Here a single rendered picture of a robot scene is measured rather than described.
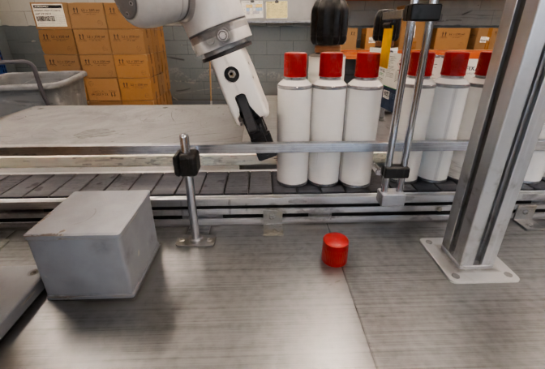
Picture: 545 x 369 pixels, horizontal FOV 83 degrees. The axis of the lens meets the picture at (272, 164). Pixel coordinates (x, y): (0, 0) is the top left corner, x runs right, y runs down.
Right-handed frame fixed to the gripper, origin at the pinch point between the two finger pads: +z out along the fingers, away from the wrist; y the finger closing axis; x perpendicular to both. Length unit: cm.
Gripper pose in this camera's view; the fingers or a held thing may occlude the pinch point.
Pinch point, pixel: (263, 145)
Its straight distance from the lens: 50.0
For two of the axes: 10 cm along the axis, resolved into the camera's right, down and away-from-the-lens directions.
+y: -0.3, -3.9, 9.2
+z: 3.4, 8.6, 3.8
